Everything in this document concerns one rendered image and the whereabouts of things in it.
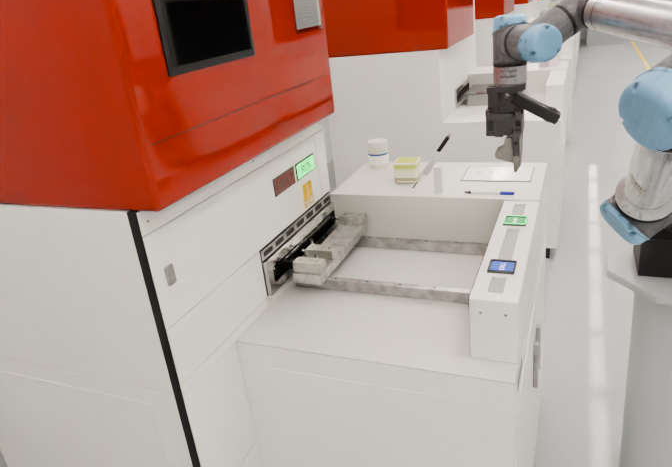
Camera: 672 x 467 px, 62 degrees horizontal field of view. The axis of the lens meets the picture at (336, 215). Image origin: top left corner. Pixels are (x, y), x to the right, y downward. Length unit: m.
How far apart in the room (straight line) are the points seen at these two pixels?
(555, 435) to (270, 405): 1.20
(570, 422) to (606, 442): 0.14
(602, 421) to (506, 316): 1.28
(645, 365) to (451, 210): 0.64
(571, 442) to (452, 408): 1.10
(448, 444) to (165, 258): 0.70
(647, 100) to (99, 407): 1.24
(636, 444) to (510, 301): 0.84
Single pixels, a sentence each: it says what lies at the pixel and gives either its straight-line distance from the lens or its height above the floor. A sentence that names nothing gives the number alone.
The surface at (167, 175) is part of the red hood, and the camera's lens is 1.04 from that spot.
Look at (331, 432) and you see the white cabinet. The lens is 1.40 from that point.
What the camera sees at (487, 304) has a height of 0.95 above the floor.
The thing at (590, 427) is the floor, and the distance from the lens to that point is 2.35.
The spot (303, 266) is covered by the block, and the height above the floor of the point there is 0.90.
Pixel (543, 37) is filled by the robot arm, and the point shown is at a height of 1.42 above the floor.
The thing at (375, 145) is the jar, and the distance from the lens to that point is 1.96.
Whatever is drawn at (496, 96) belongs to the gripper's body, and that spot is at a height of 1.28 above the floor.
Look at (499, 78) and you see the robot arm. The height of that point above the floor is 1.33.
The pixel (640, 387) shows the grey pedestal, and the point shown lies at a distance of 1.76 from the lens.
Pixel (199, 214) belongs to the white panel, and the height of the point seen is 1.15.
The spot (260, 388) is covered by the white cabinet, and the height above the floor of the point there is 0.69.
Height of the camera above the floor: 1.53
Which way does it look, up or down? 21 degrees down
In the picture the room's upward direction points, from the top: 7 degrees counter-clockwise
